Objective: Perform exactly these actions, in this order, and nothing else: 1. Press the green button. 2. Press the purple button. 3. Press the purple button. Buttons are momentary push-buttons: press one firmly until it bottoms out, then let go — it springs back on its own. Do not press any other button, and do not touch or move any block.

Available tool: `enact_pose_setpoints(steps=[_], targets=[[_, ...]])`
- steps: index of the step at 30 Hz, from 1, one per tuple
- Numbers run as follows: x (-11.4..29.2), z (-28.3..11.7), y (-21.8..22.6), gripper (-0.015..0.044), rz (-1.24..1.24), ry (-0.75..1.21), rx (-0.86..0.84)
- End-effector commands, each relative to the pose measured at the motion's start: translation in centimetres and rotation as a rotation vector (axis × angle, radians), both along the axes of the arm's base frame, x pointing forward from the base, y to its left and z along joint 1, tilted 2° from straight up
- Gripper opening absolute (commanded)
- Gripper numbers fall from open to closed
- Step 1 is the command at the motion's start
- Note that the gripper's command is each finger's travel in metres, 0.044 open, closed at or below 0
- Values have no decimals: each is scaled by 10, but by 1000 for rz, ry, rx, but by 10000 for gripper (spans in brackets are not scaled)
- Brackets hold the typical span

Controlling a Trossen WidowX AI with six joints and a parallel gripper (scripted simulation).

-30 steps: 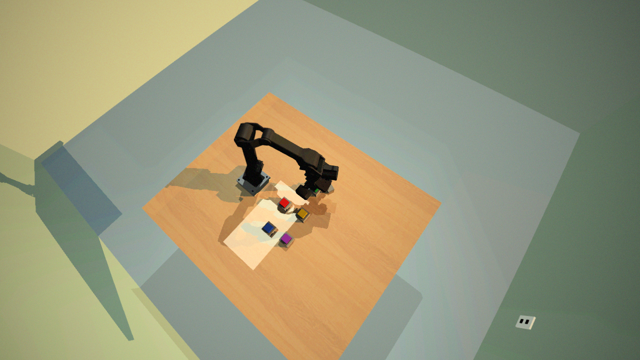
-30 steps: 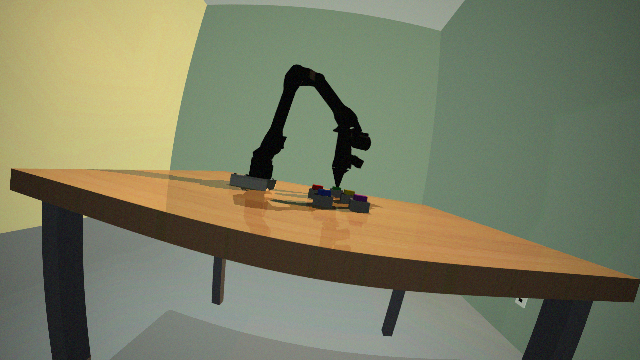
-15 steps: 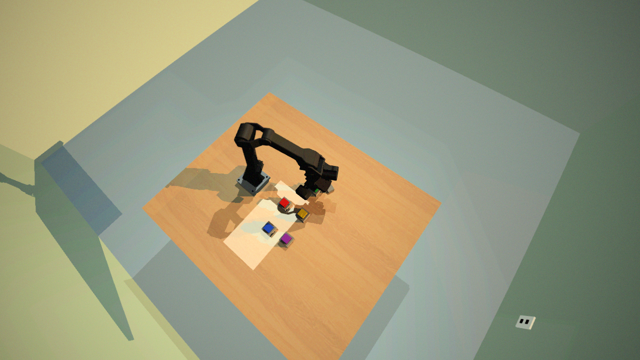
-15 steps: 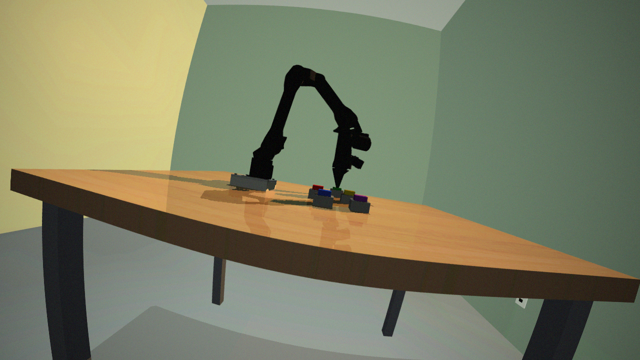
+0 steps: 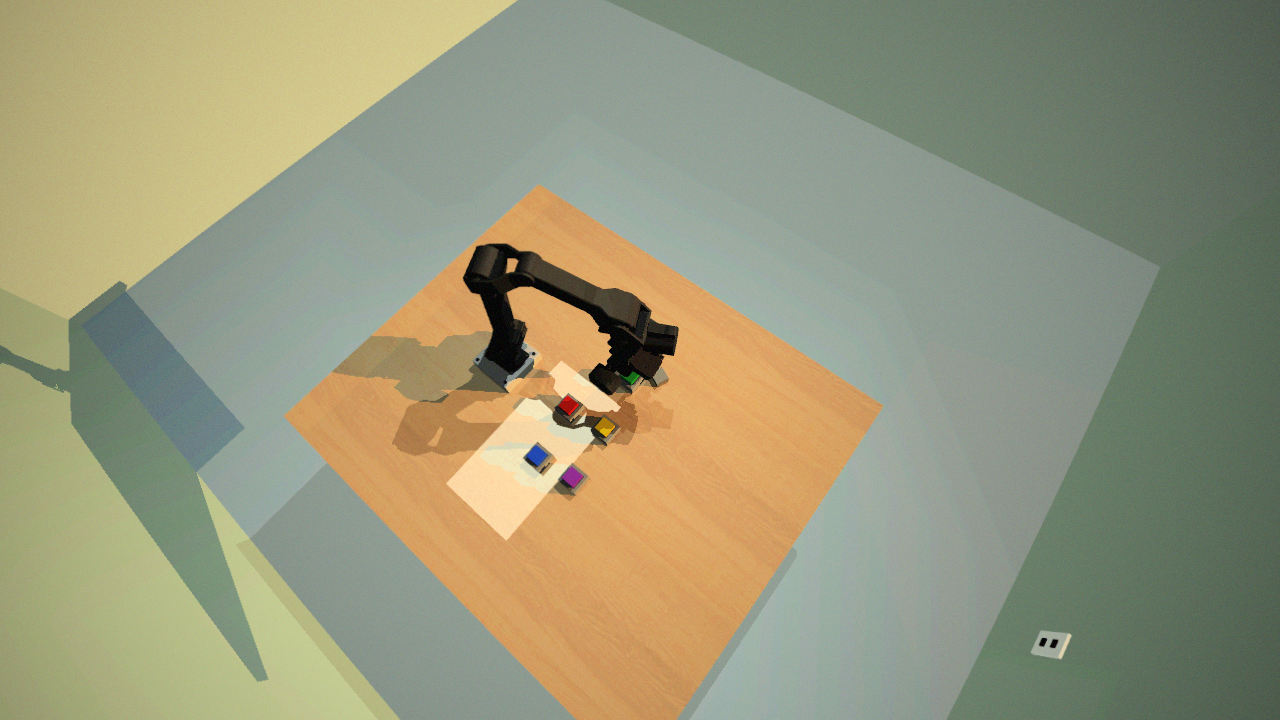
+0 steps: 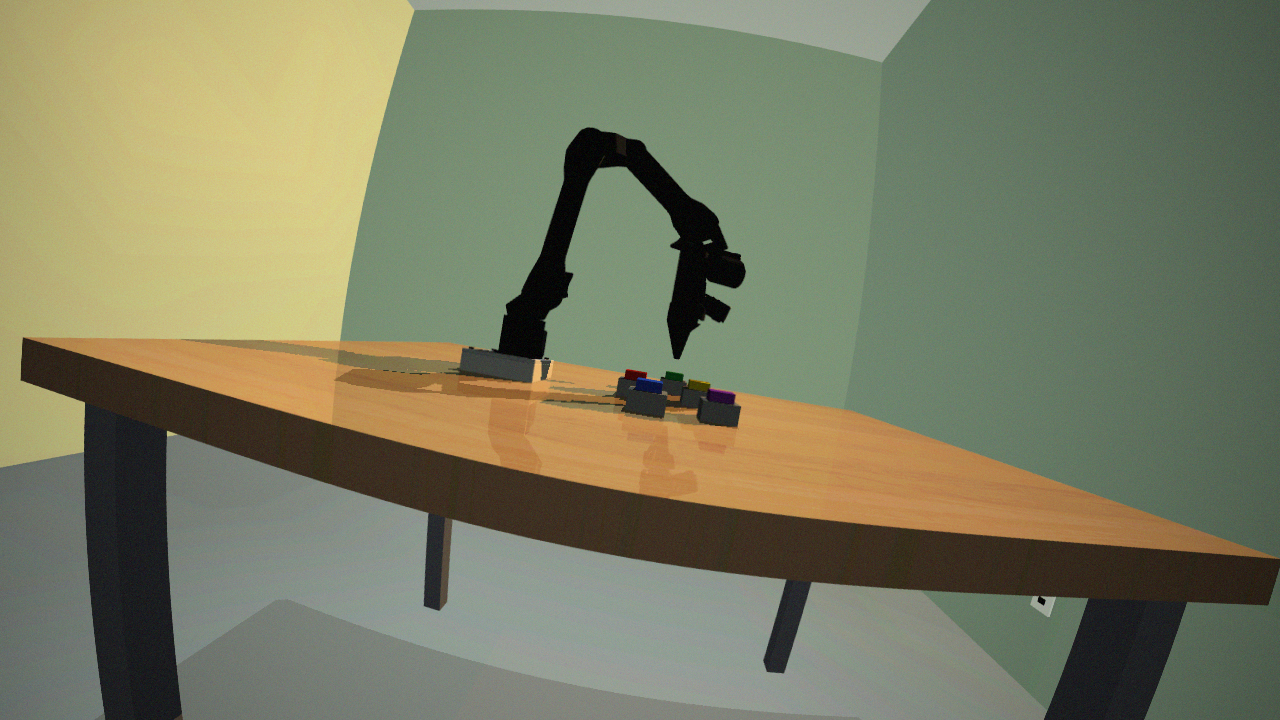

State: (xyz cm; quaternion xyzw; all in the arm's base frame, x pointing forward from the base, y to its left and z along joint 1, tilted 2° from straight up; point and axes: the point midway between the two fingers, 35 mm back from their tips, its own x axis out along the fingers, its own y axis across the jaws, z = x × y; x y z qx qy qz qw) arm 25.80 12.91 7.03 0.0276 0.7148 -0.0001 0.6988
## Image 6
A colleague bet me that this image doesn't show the purple button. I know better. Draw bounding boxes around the purple button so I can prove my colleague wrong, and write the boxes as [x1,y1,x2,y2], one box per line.
[696,389,741,427]

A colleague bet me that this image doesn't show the blue button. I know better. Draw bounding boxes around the blue button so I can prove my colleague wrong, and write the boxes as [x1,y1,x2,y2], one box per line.
[625,377,668,416]

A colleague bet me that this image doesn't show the red button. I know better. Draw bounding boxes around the red button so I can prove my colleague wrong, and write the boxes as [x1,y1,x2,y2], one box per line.
[616,369,646,397]

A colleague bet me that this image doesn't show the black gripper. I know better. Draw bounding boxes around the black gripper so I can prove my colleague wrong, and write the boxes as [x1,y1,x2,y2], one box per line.
[667,273,707,359]

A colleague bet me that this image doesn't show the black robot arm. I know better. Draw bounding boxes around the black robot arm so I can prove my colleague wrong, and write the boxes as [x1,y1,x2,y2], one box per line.
[494,128,746,359]

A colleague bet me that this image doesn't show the green button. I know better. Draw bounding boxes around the green button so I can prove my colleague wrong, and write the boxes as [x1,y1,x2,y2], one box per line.
[660,372,687,396]

